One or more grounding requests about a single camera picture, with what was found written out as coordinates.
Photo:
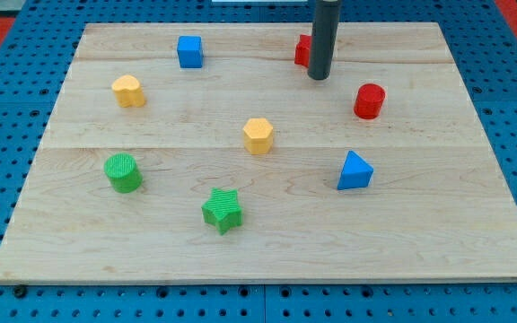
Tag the green cylinder block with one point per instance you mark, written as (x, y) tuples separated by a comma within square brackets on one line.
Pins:
[(122, 172)]

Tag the yellow hexagon block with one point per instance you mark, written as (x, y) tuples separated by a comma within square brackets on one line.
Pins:
[(258, 136)]

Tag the blue triangle block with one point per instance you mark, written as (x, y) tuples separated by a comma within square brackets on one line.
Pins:
[(356, 172)]

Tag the red cylinder block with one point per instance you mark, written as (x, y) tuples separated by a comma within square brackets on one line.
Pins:
[(369, 100)]

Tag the yellow heart block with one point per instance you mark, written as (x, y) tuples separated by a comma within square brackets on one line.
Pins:
[(128, 92)]

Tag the red star block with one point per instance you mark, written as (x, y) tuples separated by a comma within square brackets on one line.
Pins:
[(302, 50)]

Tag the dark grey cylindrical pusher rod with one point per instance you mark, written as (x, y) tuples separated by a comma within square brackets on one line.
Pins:
[(323, 38)]

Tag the green star block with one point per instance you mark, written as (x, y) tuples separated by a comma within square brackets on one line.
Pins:
[(222, 210)]

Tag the blue cube block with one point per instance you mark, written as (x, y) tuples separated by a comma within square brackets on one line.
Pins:
[(190, 51)]

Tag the light wooden board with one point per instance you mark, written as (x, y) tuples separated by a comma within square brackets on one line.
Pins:
[(437, 209)]

